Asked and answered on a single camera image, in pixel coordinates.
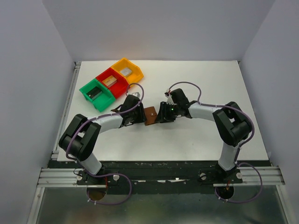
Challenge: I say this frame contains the brown leather card holder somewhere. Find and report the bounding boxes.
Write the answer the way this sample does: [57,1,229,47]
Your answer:
[144,106,157,126]

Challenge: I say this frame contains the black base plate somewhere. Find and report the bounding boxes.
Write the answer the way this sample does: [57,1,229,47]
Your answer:
[38,161,282,197]

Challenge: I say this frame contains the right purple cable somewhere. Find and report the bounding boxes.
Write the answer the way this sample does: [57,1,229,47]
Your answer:
[167,81,263,203]

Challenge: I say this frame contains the gold metal block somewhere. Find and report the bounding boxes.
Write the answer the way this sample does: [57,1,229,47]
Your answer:
[103,76,117,88]

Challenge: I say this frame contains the green plastic bin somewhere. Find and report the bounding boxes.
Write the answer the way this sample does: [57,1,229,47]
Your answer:
[79,79,116,112]

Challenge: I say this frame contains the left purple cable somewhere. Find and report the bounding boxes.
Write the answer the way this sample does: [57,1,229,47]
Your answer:
[66,83,145,206]

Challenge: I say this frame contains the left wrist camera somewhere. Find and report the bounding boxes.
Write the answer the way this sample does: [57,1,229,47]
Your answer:
[131,92,141,98]

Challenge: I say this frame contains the silver metal block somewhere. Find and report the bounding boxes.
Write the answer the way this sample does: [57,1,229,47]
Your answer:
[120,67,133,77]

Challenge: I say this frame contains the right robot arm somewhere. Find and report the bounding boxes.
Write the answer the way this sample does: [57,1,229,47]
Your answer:
[155,88,255,172]

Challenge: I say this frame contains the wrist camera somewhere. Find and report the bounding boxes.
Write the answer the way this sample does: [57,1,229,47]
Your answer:
[164,92,175,105]
[131,92,141,98]

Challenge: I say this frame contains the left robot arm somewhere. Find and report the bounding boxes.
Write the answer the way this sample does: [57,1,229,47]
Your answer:
[58,94,146,175]

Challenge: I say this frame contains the yellow plastic bin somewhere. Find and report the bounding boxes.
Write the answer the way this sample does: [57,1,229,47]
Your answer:
[111,58,144,84]

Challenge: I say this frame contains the dark metal block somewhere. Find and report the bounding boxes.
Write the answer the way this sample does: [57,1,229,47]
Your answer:
[87,86,103,100]

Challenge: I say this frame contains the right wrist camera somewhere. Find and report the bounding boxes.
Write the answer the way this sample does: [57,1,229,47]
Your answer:
[164,92,175,105]

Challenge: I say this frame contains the purple cable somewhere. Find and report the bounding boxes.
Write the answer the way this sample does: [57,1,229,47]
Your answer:
[167,81,263,203]
[66,83,145,206]

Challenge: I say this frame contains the red plastic bin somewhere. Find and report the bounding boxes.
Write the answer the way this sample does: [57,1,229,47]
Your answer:
[96,68,128,99]

